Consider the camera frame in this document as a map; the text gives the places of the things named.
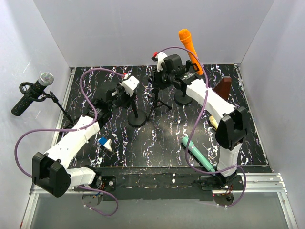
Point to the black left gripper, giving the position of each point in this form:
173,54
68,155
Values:
128,98

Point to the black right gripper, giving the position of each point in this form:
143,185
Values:
156,83

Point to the black tripod microphone stand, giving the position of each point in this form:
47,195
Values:
156,101

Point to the black round-base stand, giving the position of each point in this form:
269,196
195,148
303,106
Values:
183,78
137,118

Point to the orange microphone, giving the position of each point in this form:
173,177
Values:
186,39

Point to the cream wooden microphone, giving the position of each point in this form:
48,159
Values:
213,122

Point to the mint green toy microphone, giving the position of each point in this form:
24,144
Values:
199,156

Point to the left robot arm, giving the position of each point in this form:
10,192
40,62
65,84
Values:
51,171

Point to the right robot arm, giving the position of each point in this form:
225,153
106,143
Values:
232,121

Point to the silver-headed black microphone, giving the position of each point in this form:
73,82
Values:
32,92

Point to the blue and white toy block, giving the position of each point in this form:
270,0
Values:
106,143

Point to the brown wooden metronome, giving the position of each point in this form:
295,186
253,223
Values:
223,87

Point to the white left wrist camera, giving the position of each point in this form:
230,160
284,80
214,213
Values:
130,83

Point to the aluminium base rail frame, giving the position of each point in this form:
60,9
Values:
155,189

